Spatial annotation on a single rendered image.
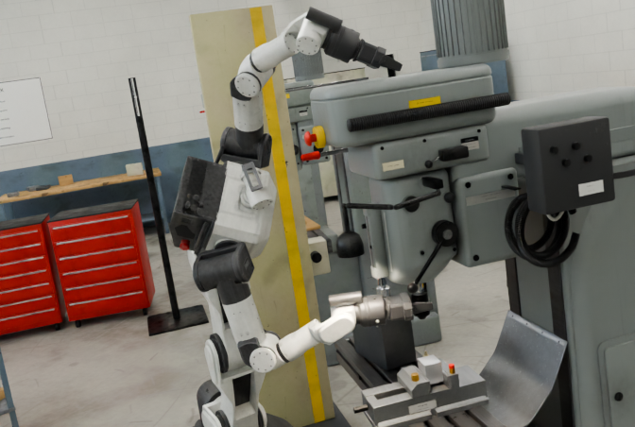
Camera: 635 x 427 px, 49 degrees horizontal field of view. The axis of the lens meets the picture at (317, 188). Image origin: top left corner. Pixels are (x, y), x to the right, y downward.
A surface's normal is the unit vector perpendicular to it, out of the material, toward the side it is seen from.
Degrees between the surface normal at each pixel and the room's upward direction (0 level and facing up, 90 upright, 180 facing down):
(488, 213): 90
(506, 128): 90
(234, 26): 90
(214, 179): 58
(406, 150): 90
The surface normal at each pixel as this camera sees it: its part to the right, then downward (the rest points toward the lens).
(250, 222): 0.32, -0.46
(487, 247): 0.27, 0.12
